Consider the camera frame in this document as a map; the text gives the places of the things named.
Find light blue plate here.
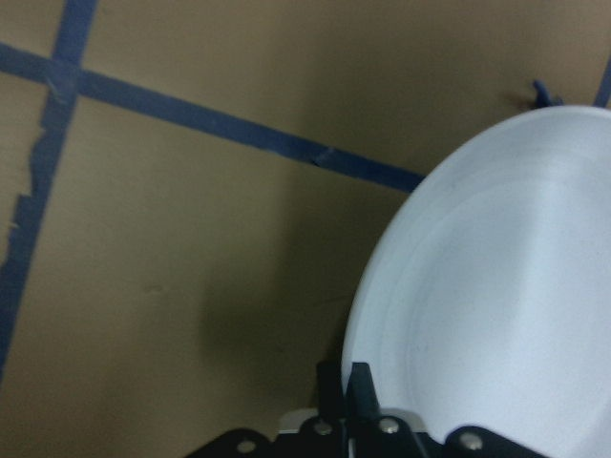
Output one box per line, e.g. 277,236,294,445
342,106,610,457

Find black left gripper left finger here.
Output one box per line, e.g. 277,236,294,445
316,361,346,421

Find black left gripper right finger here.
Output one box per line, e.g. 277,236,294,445
347,363,380,423

